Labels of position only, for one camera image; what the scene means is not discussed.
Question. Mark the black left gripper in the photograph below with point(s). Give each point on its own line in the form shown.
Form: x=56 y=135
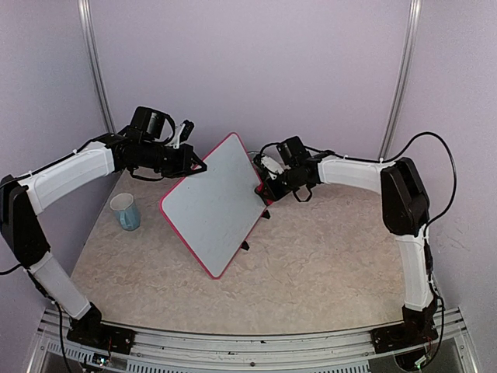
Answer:
x=184 y=167

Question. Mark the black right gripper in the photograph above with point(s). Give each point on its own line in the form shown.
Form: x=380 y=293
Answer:
x=276 y=193

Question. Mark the red black whiteboard eraser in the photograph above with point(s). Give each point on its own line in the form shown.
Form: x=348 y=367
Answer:
x=263 y=194

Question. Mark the pink framed whiteboard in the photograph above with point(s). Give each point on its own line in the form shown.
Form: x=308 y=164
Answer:
x=214 y=212

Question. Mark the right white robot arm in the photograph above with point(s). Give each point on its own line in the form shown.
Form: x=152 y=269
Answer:
x=399 y=190

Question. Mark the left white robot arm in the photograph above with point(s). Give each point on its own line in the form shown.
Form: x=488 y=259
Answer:
x=152 y=147

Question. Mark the light blue ceramic mug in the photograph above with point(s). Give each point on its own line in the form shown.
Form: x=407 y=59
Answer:
x=125 y=211

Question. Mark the wire whiteboard easel stand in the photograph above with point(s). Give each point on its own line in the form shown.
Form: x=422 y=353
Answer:
x=263 y=217

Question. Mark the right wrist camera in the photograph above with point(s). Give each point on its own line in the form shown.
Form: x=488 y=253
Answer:
x=267 y=167

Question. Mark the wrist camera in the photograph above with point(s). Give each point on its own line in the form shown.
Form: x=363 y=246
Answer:
x=182 y=133
x=267 y=167

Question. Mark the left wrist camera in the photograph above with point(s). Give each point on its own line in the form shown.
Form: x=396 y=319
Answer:
x=182 y=133

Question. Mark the right aluminium frame post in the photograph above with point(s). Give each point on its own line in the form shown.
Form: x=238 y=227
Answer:
x=403 y=75

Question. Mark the front aluminium rail base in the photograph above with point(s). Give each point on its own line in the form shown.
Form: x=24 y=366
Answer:
x=157 y=350

